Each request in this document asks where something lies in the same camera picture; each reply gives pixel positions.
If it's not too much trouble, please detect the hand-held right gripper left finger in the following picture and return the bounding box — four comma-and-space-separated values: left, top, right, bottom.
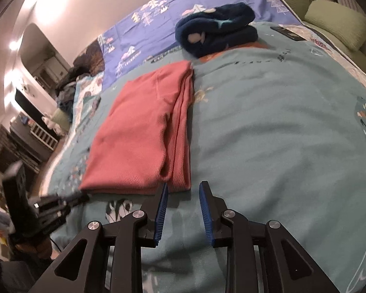
27, 182, 169, 293

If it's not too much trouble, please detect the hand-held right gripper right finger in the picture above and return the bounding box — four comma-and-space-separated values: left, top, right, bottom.
199, 181, 340, 293

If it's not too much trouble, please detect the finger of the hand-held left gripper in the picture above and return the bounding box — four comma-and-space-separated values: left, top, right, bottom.
33, 193, 91, 224

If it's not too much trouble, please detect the pink knit sweater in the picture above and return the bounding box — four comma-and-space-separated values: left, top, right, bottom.
79, 60, 196, 196

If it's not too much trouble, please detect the pile of dark clothes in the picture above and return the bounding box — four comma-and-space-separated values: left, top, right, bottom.
55, 66, 90, 112

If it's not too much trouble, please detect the person's left hand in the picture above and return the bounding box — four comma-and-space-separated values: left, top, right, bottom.
13, 237, 53, 261

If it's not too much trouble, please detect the dark cabinet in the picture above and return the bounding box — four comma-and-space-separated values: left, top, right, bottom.
9, 116, 55, 173

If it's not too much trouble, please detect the white slatted rack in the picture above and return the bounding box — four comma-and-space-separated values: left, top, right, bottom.
31, 126, 59, 151

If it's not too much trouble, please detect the person's dark clothing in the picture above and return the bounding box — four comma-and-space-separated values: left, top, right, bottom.
0, 249, 54, 293

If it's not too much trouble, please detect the black television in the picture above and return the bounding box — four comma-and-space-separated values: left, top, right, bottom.
15, 87, 58, 123

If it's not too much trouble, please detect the teal printed blanket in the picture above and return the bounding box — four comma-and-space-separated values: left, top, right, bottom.
47, 21, 366, 293

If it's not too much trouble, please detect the white patterned quilt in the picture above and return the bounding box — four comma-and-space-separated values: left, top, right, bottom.
50, 74, 105, 159

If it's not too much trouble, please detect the brown blanket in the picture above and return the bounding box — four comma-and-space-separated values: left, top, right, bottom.
72, 41, 106, 75

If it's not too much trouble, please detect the navy star fleece garment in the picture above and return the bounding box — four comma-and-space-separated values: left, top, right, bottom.
174, 2, 259, 58

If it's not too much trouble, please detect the blue tree print sheet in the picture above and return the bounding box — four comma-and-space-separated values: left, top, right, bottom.
98, 0, 302, 81

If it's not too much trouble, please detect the black remote control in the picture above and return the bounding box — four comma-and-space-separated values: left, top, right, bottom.
270, 25, 307, 41

